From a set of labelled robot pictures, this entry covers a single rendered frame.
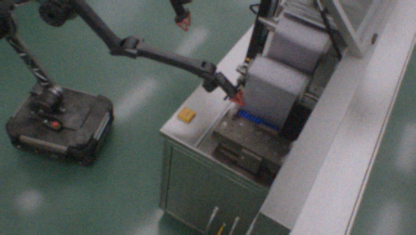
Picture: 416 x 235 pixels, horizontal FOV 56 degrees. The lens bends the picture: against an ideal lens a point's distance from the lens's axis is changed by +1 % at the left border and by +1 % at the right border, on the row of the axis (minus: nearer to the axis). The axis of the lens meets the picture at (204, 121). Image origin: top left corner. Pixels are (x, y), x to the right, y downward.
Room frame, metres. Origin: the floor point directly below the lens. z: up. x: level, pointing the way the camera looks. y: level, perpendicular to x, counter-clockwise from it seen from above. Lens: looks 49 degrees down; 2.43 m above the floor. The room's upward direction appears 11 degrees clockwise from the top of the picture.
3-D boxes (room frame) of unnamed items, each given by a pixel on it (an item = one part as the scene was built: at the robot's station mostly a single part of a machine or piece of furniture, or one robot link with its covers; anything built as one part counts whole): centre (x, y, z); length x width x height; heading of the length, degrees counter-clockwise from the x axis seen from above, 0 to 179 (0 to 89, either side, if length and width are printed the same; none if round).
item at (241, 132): (1.15, -0.26, 1.00); 0.40 x 0.16 x 0.06; 69
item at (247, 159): (1.06, -0.24, 0.96); 0.10 x 0.03 x 0.11; 69
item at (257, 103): (1.28, -0.26, 1.11); 0.23 x 0.01 x 0.18; 69
